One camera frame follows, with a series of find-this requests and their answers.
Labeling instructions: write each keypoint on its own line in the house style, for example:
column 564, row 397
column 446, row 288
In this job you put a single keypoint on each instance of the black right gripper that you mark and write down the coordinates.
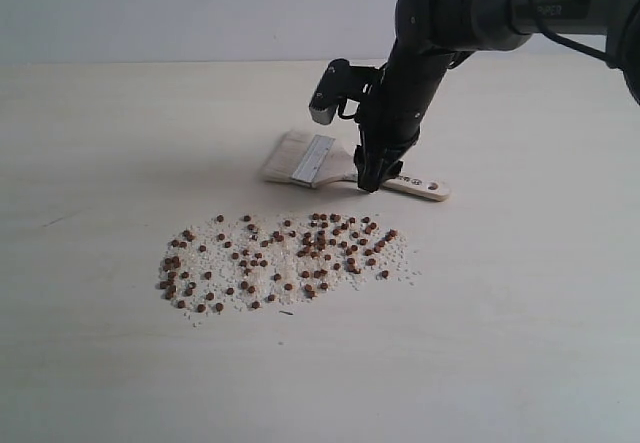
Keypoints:
column 390, row 116

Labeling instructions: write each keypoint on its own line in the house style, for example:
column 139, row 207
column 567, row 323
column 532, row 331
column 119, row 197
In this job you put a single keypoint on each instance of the wooden paint brush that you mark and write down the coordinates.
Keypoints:
column 312, row 161

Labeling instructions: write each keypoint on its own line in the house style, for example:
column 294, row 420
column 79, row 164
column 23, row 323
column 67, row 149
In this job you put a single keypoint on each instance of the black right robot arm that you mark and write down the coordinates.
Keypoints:
column 433, row 36

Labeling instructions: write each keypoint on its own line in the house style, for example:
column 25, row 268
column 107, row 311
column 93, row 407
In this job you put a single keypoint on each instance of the pile of beans and rice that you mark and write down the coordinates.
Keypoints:
column 252, row 261

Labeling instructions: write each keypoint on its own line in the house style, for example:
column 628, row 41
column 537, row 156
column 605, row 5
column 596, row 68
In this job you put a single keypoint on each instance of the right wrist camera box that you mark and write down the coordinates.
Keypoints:
column 340, row 83

